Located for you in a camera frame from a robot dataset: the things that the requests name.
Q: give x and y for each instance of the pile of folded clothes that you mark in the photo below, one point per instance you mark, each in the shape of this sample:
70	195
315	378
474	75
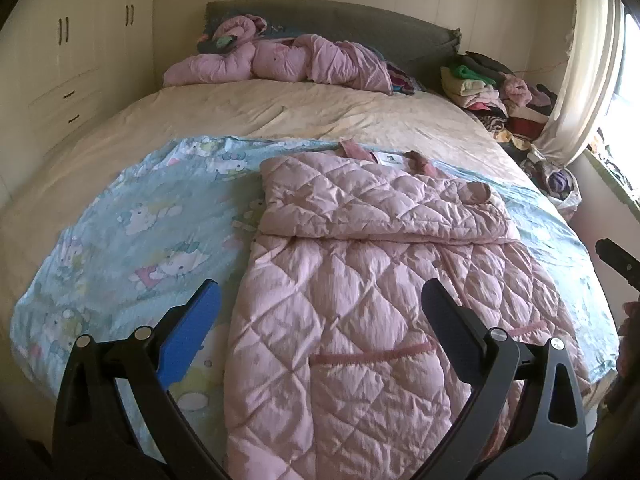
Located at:
480	90

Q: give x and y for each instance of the crumpled pink comforter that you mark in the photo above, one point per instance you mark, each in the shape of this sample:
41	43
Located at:
280	60

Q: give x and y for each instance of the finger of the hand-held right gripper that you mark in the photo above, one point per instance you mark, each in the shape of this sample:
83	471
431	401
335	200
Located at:
617	259

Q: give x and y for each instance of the dark patterned cloth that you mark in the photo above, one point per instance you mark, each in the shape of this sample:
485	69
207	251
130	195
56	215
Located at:
615	160

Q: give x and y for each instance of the pink fleece garment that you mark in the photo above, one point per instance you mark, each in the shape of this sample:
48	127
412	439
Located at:
235	25

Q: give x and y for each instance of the plastic bag of clothes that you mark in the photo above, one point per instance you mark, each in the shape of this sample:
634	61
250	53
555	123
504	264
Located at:
560	182

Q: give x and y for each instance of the bed with cream sheet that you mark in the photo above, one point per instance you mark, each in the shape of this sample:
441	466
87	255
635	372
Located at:
300	110

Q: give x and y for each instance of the cream curtain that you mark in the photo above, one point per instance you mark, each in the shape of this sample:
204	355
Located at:
585	85

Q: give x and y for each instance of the grey headboard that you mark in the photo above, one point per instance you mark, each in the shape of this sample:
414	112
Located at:
350	22

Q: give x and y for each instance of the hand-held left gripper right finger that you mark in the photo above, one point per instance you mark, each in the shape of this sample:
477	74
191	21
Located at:
452	320

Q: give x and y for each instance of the cream wardrobe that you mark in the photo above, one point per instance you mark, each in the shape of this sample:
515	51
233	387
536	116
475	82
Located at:
50	60

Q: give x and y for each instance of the pink quilted jacket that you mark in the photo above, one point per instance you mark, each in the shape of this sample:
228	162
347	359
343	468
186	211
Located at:
350	285

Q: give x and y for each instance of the window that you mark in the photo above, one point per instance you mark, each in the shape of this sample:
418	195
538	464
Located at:
631	60

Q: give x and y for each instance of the colourful striped cloth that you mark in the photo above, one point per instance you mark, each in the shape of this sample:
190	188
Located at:
402	80

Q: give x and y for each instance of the blue printed blanket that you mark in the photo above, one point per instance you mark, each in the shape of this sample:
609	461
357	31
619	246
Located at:
125	240

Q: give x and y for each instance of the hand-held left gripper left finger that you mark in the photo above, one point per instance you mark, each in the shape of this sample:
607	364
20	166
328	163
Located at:
187	330

